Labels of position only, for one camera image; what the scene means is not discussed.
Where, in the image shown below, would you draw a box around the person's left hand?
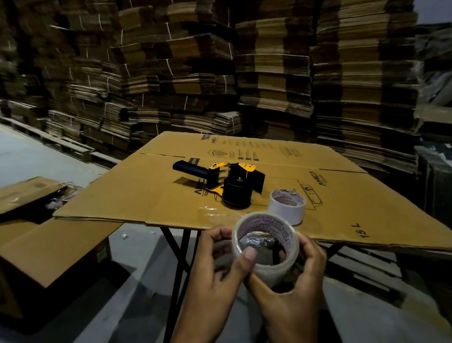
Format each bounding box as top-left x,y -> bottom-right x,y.
176,222 -> 261,343

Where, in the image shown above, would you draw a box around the person's right hand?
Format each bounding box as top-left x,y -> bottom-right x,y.
237,227 -> 334,343

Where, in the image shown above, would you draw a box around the clear packing tape roll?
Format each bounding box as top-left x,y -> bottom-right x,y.
226,209 -> 303,291
266,187 -> 308,228

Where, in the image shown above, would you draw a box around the flattened cardboard box sheet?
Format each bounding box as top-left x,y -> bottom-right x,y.
53,115 -> 452,263

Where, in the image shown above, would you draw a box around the black yellow tape dispenser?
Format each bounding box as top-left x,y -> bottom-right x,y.
168,155 -> 267,212

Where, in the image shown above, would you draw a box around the wooden pallet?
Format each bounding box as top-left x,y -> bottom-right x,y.
313,241 -> 417,309

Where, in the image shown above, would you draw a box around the stacks of flattened cardboard boxes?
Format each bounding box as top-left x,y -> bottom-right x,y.
0,0 -> 436,187

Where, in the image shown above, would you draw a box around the open brown cardboard box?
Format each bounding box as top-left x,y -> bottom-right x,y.
0,171 -> 127,330

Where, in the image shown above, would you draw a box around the wooden pallets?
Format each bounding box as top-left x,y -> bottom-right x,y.
0,111 -> 124,170

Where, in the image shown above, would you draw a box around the black folding table frame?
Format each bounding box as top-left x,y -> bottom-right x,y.
147,222 -> 346,343

